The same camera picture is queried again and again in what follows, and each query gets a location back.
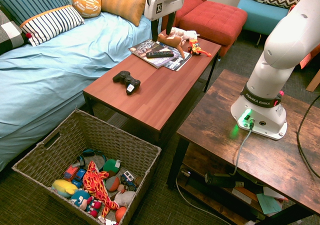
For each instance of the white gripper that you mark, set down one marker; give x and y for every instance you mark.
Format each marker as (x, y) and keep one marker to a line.
(165, 6)

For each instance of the black gamepad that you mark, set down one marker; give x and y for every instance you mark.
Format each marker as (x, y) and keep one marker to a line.
(125, 78)

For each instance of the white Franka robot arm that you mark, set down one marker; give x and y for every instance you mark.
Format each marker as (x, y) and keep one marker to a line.
(275, 47)

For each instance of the woven wicker basket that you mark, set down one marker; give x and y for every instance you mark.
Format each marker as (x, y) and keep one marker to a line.
(105, 135)

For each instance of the brown white plush dog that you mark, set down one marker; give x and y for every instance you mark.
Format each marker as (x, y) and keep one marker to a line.
(172, 41)

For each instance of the white plush unicorn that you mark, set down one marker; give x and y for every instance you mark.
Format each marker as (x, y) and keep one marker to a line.
(186, 33)

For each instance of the magazine with snowy cover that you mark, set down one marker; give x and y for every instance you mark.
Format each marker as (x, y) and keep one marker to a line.
(145, 47)

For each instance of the black TV remote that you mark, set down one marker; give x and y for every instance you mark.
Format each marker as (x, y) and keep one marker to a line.
(160, 54)

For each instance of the red armchair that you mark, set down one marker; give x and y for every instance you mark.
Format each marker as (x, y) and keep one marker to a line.
(192, 5)

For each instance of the orange toy excavator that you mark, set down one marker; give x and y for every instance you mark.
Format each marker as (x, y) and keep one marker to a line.
(195, 47)

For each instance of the business magazine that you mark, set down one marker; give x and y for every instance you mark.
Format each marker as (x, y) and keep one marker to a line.
(178, 63)

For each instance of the mustard ribbed pillow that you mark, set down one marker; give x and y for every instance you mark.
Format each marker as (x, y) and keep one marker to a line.
(122, 2)

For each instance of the red tufted ottoman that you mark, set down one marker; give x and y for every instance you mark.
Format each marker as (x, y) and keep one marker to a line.
(215, 20)

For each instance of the red-brown wooden coffee table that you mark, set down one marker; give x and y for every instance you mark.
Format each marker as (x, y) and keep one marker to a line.
(162, 92)

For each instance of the yellow white patterned pillow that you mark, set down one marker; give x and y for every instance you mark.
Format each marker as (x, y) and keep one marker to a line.
(86, 0)

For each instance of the teal sofa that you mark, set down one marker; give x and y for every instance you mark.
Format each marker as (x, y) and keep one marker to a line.
(260, 15)

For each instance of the light blue covered sofa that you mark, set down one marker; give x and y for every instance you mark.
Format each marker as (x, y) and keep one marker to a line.
(62, 67)

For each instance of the white navy striped pillow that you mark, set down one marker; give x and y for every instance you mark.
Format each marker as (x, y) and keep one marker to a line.
(52, 22)

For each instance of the rustic dark wood table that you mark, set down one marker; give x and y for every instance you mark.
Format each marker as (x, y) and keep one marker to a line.
(212, 125)

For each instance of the blue striped large pillow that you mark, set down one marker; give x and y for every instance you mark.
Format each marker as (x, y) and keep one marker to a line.
(30, 0)

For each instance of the teal black headphones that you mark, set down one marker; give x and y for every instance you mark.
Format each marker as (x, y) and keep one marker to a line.
(98, 153)

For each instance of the green plush ball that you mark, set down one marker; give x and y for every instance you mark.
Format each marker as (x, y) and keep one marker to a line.
(111, 168)

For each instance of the orange red box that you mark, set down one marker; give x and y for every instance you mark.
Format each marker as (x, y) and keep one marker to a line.
(311, 57)

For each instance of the black white checked pillow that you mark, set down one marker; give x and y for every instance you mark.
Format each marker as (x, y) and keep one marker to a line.
(10, 35)

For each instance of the blue toy jeep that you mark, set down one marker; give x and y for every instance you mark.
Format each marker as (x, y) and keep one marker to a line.
(128, 178)

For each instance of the light wooden furniture piece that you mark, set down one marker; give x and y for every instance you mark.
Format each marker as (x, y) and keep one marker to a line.
(315, 81)

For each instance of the black power brick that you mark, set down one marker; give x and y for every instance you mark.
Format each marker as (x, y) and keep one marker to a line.
(220, 181)

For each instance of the red grey plush ball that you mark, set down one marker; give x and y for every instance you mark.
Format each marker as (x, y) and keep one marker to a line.
(112, 184)

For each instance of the orange flame plush lizard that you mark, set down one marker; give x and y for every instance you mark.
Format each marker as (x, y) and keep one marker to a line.
(96, 182)

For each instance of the red toy truck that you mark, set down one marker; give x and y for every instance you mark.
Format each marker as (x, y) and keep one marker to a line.
(71, 172)

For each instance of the blue toy truck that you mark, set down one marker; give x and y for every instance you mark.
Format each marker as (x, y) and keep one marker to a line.
(79, 177)

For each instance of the grey plush toy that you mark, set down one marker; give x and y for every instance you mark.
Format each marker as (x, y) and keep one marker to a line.
(125, 198)

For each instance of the yellow plush toy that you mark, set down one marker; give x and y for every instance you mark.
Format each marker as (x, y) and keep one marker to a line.
(63, 188)

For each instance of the Captain America plush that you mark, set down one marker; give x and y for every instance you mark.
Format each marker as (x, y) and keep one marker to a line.
(82, 200)

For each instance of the orange ball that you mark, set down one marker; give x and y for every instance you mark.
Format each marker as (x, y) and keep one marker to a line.
(120, 213)

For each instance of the white paper sheet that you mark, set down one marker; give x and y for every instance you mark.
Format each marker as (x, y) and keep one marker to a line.
(272, 192)

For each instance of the teal paper sheet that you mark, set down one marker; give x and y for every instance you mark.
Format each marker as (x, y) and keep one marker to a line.
(268, 203)

